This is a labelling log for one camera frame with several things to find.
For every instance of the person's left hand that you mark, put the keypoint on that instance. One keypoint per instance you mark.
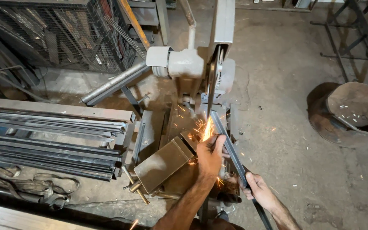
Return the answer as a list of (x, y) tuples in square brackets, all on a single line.
[(208, 158)]

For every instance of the person's right hand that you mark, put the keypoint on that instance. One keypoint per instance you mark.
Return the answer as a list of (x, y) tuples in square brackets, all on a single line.
[(260, 191)]

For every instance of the long dark steel bar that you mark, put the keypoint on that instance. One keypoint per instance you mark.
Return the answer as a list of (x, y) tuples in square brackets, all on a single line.
[(232, 150)]

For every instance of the person's grey shoe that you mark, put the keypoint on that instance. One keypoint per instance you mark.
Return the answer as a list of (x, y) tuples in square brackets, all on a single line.
[(223, 216)]

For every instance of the steel vise clamp block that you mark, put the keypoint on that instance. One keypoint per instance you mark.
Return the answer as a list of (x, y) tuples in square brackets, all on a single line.
[(163, 164)]

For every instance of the rusty saw base table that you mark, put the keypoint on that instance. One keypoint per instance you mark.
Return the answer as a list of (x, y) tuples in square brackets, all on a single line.
[(174, 127)]

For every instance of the person's brown trousers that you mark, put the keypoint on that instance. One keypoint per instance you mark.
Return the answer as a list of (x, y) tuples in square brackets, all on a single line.
[(216, 225)]

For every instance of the dark abrasive cutting disc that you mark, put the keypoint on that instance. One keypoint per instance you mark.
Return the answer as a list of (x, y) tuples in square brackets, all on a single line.
[(212, 83)]

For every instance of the grey cut-off saw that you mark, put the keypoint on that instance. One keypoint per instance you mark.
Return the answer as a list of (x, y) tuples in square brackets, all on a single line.
[(187, 62)]

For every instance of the rusty round metal basin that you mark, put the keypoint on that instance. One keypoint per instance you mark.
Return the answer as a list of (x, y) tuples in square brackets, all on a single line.
[(350, 111)]

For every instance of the grey round metal pipe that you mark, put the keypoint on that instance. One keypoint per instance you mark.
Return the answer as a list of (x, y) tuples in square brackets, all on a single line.
[(113, 83)]

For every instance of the yellow painted steel beam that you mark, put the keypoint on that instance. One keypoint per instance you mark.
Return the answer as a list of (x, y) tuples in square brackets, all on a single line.
[(134, 24)]

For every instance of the grey rectangular steel tube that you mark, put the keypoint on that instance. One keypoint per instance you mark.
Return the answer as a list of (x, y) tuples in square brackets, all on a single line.
[(59, 110)]

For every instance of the stack of dark steel bars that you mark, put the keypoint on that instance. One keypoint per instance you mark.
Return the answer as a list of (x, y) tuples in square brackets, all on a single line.
[(49, 150)]

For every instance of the dark welded metal rack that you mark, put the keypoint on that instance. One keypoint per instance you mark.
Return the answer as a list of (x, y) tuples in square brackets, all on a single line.
[(359, 28)]

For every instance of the pale steel beam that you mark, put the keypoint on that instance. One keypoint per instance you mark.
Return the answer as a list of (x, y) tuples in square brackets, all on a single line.
[(18, 218)]

